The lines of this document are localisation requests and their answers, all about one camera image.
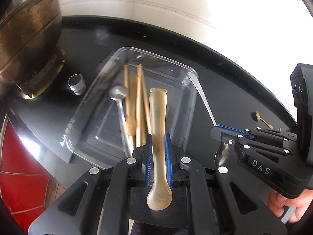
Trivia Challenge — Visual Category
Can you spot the gas stove burner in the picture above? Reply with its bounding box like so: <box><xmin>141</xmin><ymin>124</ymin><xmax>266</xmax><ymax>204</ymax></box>
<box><xmin>17</xmin><ymin>46</ymin><xmax>65</xmax><ymax>100</ymax></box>

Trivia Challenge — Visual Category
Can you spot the beige plastic spoon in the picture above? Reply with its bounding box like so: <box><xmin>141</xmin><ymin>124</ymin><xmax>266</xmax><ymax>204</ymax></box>
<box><xmin>125</xmin><ymin>74</ymin><xmax>137</xmax><ymax>136</ymax></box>

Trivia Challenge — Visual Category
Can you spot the gold metal spoon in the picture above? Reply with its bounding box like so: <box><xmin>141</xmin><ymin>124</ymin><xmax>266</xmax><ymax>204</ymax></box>
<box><xmin>255</xmin><ymin>110</ymin><xmax>274</xmax><ymax>130</ymax></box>

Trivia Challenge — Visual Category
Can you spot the translucent amber plastic spoon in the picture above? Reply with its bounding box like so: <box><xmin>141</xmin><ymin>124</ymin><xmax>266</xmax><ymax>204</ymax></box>
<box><xmin>147</xmin><ymin>88</ymin><xmax>172</xmax><ymax>211</ymax></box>

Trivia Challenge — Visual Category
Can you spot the black camera module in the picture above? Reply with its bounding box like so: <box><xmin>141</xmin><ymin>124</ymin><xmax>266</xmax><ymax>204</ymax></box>
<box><xmin>290</xmin><ymin>63</ymin><xmax>313</xmax><ymax>165</ymax></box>

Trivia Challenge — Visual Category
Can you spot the wooden chopstick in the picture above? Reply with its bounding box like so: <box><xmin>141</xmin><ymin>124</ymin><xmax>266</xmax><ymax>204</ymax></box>
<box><xmin>124</xmin><ymin>65</ymin><xmax>130</xmax><ymax>131</ymax></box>
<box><xmin>141</xmin><ymin>73</ymin><xmax>151</xmax><ymax>134</ymax></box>
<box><xmin>136</xmin><ymin>65</ymin><xmax>142</xmax><ymax>147</ymax></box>

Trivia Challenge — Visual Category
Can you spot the silver metal spoon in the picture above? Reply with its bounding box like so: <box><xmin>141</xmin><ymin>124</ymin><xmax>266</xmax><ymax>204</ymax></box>
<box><xmin>187</xmin><ymin>72</ymin><xmax>229</xmax><ymax>167</ymax></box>
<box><xmin>109</xmin><ymin>85</ymin><xmax>134</xmax><ymax>158</ymax></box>

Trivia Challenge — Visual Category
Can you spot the person's right hand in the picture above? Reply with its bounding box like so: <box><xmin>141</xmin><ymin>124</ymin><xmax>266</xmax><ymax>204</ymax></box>
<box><xmin>267</xmin><ymin>189</ymin><xmax>312</xmax><ymax>223</ymax></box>

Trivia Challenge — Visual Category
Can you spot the silver stove knob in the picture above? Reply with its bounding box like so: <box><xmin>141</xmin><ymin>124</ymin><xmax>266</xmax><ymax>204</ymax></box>
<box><xmin>67</xmin><ymin>74</ymin><xmax>86</xmax><ymax>96</ymax></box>

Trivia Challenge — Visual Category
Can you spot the clear plastic tray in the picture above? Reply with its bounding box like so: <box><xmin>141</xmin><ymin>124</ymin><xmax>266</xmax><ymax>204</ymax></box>
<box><xmin>65</xmin><ymin>47</ymin><xmax>196</xmax><ymax>168</ymax></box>

